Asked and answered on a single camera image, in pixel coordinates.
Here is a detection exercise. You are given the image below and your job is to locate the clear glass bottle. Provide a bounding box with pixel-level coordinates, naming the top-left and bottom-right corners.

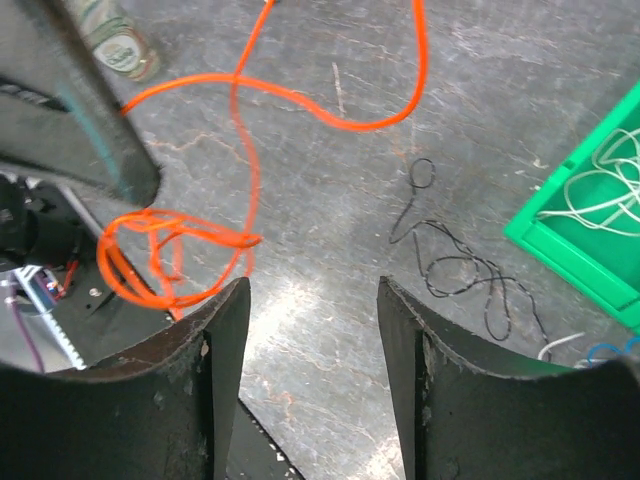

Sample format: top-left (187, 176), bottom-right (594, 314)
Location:
top-left (66, 0), bottom-right (161, 82)

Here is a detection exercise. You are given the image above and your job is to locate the slotted cable duct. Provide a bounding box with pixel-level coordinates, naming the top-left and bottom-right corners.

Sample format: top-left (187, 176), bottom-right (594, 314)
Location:
top-left (2, 265), bottom-right (87, 372)

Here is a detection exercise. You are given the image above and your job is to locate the green six-compartment bin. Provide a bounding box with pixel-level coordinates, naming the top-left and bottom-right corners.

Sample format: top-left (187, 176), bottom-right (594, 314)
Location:
top-left (505, 87), bottom-right (639, 331)

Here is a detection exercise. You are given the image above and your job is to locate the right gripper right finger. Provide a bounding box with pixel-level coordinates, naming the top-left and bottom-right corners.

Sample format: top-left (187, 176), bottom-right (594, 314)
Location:
top-left (377, 277), bottom-right (639, 479)

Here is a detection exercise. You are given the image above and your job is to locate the light blue white wire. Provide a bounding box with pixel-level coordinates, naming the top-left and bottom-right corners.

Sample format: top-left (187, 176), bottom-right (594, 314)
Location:
top-left (537, 330), bottom-right (640, 369)

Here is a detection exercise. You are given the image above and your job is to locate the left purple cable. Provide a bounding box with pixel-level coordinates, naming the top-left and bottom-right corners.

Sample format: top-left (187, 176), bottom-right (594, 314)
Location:
top-left (7, 294), bottom-right (46, 374)

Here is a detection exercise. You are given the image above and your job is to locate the black wire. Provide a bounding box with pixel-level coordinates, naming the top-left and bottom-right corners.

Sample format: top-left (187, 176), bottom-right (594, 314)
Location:
top-left (388, 158), bottom-right (554, 361)

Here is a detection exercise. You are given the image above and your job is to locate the orange wire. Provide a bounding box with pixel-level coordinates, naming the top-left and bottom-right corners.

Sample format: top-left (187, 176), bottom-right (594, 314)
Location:
top-left (96, 0), bottom-right (429, 321)

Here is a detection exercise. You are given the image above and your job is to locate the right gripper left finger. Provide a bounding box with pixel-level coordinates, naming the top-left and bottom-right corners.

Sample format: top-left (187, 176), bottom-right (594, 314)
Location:
top-left (1, 278), bottom-right (250, 479)

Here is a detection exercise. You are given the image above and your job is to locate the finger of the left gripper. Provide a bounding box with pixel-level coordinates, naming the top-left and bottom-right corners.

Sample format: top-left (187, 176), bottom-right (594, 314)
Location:
top-left (1, 1), bottom-right (161, 205)

